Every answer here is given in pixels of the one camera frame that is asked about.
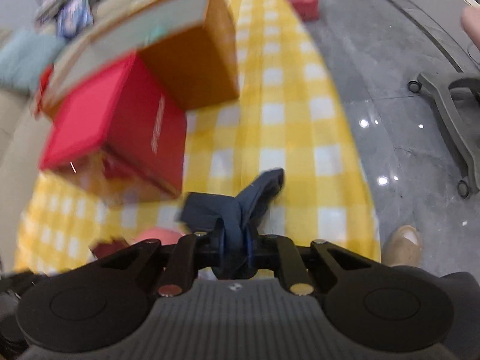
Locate yellow checked tablecloth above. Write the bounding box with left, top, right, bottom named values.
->
left=13, top=0, right=382, bottom=275

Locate red cardboard box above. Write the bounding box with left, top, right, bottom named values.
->
left=39, top=52, right=188, bottom=200

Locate beige slipper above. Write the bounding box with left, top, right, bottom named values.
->
left=382, top=225, right=423, bottom=268

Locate dark blue cloth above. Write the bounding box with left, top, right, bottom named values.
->
left=176, top=168, right=286, bottom=280

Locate grey office chair base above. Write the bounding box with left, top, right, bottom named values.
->
left=408, top=71, right=480, bottom=198

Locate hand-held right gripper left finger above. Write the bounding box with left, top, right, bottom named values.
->
left=94, top=229, right=228, bottom=298

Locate printed picture cushion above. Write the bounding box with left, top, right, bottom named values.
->
left=56, top=0, right=94, bottom=39

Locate light blue cushion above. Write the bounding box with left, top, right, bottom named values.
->
left=0, top=30, right=68, bottom=94

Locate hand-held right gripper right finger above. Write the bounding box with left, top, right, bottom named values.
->
left=244, top=229, right=376, bottom=296

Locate red ribbon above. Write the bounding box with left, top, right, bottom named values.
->
left=33, top=65, right=53, bottom=119

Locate pink soft item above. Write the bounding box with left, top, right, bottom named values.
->
left=133, top=227, right=188, bottom=247

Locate orange cardboard box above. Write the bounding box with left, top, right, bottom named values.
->
left=39, top=0, right=241, bottom=121

